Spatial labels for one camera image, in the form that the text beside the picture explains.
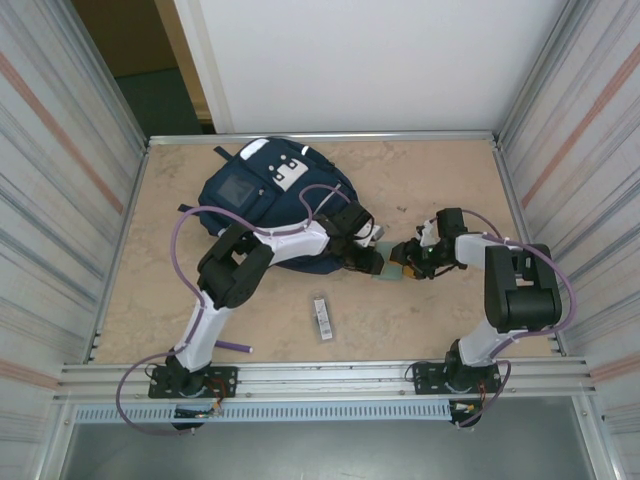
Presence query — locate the green notebook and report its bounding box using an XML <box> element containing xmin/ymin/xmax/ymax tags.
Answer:
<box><xmin>373</xmin><ymin>242</ymin><xmax>404</xmax><ymax>283</ymax></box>

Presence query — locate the clear pen refill pack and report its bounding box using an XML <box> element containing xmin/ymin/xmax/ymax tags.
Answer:
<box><xmin>310</xmin><ymin>295</ymin><xmax>334</xmax><ymax>343</ymax></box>

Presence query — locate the navy blue white backpack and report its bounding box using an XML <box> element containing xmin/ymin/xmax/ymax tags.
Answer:
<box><xmin>177</xmin><ymin>137</ymin><xmax>374</xmax><ymax>276</ymax></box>

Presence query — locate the grey metal panel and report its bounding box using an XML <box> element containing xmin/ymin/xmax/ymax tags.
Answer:
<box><xmin>59</xmin><ymin>423</ymin><xmax>601</xmax><ymax>480</ymax></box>

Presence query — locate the aluminium frame side rail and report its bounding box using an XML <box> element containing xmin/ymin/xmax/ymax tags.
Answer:
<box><xmin>492</xmin><ymin>142</ymin><xmax>571</xmax><ymax>357</ymax></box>
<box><xmin>88</xmin><ymin>142</ymin><xmax>151</xmax><ymax>362</ymax></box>

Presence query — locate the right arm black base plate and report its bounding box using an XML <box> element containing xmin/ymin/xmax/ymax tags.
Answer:
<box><xmin>409</xmin><ymin>362</ymin><xmax>503</xmax><ymax>399</ymax></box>

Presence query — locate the aluminium frame crossbar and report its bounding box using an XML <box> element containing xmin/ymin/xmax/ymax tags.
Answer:
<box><xmin>147</xmin><ymin>130</ymin><xmax>501</xmax><ymax>147</ymax></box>

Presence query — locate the aluminium mounting rail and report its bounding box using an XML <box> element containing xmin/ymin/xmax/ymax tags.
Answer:
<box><xmin>58</xmin><ymin>355</ymin><xmax>600</xmax><ymax>404</ymax></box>

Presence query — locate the grey slotted cable duct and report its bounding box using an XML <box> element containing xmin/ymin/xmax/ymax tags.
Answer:
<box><xmin>73</xmin><ymin>402</ymin><xmax>454</xmax><ymax>424</ymax></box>

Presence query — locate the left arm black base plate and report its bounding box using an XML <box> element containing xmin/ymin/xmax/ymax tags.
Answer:
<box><xmin>148</xmin><ymin>365</ymin><xmax>239</xmax><ymax>400</ymax></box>

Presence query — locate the white door frame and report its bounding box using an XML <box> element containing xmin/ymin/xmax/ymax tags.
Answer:
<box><xmin>172</xmin><ymin>0</ymin><xmax>235</xmax><ymax>135</ymax></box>

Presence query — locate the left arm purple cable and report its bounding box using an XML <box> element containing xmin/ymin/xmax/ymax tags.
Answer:
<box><xmin>114</xmin><ymin>182</ymin><xmax>354</xmax><ymax>440</ymax></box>

